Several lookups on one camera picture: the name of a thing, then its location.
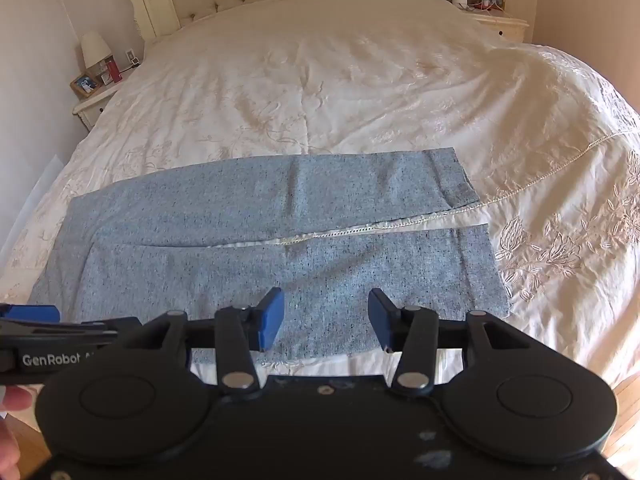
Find person's left hand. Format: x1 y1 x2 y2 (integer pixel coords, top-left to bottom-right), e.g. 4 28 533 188
0 386 34 480

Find white shade table lamp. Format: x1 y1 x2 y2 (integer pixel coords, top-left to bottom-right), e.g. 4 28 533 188
80 30 112 70

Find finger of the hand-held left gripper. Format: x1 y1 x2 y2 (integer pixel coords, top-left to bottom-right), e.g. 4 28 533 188
80 316 144 336
0 304 61 329

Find cream nightstand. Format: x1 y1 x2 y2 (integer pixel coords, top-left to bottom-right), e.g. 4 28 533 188
72 67 137 133
467 7 530 44

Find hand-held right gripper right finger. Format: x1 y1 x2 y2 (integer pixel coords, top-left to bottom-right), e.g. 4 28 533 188
367 287 533 396

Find bed with cream embroidered bedspread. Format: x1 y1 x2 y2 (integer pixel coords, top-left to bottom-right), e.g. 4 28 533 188
0 0 640 413

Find grey-blue pants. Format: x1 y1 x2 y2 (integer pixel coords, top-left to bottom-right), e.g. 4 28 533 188
27 147 510 367

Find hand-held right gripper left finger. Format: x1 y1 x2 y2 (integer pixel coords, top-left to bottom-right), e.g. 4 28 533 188
122 287 286 396

